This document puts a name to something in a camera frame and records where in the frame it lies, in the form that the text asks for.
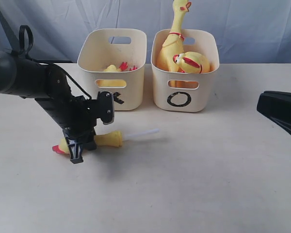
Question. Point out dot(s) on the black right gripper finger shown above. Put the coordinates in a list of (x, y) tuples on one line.
[(276, 106)]

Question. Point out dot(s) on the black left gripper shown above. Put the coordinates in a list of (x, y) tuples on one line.
[(76, 116)]

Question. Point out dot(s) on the detached chicken head neck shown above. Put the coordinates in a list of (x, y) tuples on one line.
[(113, 139)]

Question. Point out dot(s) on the headless yellow chicken body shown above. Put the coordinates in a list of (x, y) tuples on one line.
[(114, 83)]

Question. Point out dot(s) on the yellow rubber chicken top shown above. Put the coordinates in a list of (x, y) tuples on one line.
[(192, 62)]

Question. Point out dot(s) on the yellow rubber chicken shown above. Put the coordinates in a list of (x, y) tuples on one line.
[(173, 43), (192, 62)]

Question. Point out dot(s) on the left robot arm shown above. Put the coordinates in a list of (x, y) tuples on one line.
[(48, 86)]

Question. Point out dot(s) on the white backdrop curtain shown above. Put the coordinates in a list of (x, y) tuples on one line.
[(246, 31)]

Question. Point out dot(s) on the cream bin marked X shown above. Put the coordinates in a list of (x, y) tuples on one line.
[(103, 47)]

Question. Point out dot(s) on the cream bin marked O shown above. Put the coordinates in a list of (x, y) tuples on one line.
[(185, 92)]

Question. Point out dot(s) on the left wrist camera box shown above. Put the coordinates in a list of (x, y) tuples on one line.
[(105, 107)]

